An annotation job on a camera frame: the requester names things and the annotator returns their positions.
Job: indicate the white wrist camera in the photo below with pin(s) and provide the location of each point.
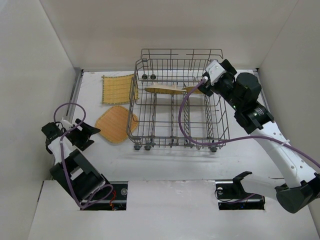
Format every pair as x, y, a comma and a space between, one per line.
66, 124
215, 71

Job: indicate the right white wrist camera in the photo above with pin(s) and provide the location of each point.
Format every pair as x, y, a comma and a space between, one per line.
215, 71

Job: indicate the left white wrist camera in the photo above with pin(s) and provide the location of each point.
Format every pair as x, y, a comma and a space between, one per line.
66, 124

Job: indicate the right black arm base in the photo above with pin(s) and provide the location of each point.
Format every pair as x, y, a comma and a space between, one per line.
231, 195

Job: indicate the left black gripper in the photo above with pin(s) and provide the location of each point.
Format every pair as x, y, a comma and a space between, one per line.
75, 135

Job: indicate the grey wire dish rack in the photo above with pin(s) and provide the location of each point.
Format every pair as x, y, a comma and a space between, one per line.
175, 120

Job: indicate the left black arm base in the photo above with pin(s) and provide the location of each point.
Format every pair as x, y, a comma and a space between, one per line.
115, 201

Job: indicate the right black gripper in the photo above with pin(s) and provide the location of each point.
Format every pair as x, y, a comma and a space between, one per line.
206, 88

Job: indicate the shovel-shaped woven bamboo plate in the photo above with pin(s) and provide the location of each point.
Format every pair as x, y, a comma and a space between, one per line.
165, 89

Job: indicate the square woven bamboo plate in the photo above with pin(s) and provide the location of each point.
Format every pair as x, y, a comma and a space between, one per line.
114, 122

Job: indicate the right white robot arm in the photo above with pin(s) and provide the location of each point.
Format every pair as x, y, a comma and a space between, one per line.
301, 183

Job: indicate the rectangular woven bamboo plate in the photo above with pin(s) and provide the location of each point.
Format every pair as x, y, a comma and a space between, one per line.
116, 90

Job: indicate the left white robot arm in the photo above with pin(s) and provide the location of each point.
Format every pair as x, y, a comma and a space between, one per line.
71, 169

